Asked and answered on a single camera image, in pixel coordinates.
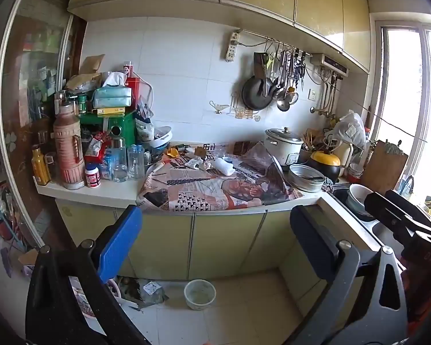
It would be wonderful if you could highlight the white bowl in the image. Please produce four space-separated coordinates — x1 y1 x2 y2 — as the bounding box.
347 184 374 216

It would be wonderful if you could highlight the red bowl stack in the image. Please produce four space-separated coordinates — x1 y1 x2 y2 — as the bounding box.
347 163 364 184

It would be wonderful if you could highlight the newspaper sheet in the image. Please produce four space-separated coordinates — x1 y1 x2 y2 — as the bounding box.
136 144 304 214

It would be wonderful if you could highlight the green box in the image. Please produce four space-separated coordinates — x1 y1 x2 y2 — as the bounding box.
80 110 137 148

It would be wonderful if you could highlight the cardboard box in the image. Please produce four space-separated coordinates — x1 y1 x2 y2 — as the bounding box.
18 248 40 270

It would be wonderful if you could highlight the white pill bottle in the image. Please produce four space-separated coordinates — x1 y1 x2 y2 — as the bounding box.
85 164 101 188

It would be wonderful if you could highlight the red box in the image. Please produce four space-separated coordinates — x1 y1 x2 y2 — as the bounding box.
124 63 142 110

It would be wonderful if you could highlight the glass door cabinet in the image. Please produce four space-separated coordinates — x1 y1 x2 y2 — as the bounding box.
0 0 87 248

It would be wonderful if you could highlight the pale green tissue pack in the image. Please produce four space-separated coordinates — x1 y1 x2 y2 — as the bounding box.
92 72 133 109

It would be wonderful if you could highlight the yellow bottle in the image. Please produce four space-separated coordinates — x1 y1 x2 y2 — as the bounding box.
32 145 51 186

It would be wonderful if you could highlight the metal sink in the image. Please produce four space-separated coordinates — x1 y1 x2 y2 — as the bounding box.
332 183 399 252

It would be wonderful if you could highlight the wooden cutting board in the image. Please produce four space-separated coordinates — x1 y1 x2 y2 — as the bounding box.
359 140 409 196

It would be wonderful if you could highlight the brown patterned thermos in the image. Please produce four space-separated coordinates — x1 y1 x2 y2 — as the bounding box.
53 102 86 190

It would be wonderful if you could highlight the white plastic bucket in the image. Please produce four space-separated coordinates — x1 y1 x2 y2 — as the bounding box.
184 279 217 311

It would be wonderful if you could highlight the metal ladle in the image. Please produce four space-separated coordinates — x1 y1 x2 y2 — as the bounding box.
276 52 291 112

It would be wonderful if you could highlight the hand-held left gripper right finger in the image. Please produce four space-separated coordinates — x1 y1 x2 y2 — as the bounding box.
284 205 409 345

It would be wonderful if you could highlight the round metal basin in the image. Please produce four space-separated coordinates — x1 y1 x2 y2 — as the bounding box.
288 163 326 193

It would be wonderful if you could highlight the empty glass jar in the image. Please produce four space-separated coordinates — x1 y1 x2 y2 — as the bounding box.
128 145 145 179

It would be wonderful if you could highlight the white rice cooker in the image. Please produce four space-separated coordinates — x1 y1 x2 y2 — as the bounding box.
265 127 304 167

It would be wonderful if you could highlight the white paper towel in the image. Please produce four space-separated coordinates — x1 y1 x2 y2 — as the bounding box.
213 157 238 177

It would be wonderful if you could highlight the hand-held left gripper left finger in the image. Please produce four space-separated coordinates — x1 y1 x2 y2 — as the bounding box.
25 205 152 345

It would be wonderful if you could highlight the black frying pan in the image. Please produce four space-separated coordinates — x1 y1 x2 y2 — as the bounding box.
242 53 275 111

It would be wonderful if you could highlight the window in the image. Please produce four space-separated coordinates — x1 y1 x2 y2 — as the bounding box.
375 22 431 220

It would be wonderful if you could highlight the white power strip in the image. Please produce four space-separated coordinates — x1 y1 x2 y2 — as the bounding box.
225 30 241 62

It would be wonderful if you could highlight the white plastic bag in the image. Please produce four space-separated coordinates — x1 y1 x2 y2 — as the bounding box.
332 111 367 150

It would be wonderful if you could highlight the white wall heater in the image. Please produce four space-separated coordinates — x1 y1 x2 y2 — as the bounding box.
311 53 349 77

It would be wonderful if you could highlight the glass jar with metal lid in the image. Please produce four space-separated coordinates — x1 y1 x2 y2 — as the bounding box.
109 137 128 183

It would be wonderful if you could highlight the yellow and black pot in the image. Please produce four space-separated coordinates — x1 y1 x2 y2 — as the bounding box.
307 150 342 184

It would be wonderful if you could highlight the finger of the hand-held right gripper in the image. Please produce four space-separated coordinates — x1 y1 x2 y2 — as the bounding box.
365 192 431 246
386 188 431 229

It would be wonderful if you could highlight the grey woven bag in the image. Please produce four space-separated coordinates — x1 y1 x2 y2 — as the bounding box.
117 277 169 310

